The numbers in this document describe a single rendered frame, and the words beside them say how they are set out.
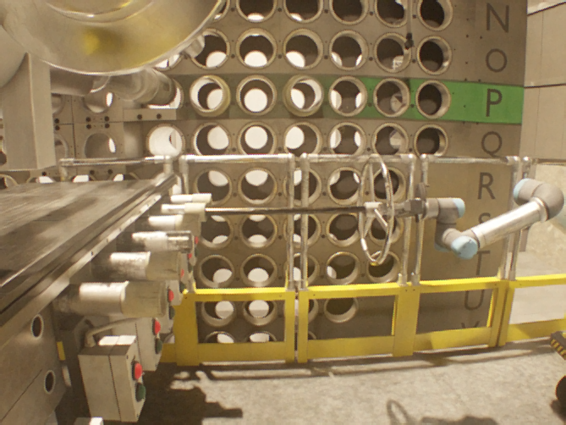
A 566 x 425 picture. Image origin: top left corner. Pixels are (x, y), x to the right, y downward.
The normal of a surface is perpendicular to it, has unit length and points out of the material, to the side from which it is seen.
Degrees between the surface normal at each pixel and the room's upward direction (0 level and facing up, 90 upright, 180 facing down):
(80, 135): 90
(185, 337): 90
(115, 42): 90
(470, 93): 90
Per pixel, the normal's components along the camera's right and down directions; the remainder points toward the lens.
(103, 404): 0.07, 0.22
